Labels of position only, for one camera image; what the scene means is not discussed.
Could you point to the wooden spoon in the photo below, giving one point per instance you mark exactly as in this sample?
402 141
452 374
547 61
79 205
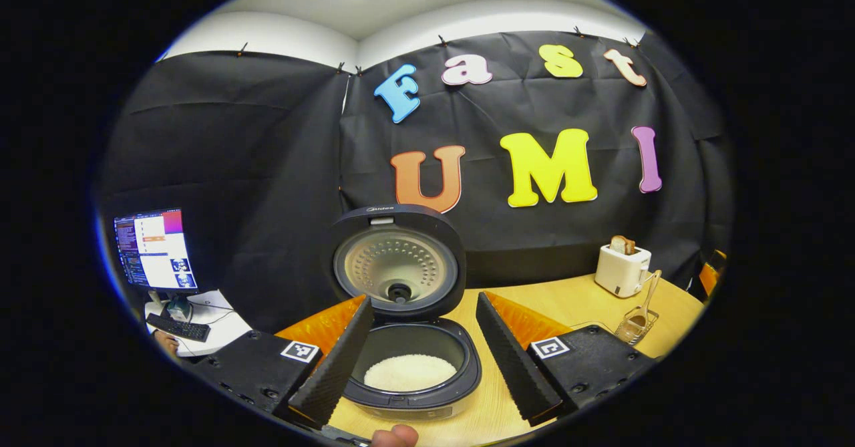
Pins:
646 296

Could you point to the black keyboard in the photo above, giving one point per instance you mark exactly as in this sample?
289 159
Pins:
179 327

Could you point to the white rice heap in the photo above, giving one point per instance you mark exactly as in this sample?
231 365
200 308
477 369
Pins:
411 373

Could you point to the brown bread slice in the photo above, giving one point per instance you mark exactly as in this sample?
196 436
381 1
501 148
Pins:
622 245

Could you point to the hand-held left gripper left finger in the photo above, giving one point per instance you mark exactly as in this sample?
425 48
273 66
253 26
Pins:
337 367

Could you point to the white toaster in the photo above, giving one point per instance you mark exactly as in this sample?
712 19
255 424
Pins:
621 273

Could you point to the white side table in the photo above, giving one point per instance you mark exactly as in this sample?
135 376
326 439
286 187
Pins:
224 330

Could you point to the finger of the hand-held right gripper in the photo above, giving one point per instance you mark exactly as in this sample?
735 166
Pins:
712 273

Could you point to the black backdrop cloth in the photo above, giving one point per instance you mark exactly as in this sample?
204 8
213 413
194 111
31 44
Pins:
267 166

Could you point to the black silver rice cooker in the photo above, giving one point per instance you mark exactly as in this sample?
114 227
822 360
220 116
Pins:
401 266

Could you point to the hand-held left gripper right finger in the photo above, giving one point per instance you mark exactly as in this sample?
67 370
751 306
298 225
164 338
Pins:
511 360

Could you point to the computer monitor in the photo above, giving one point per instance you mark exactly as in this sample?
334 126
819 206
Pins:
155 250

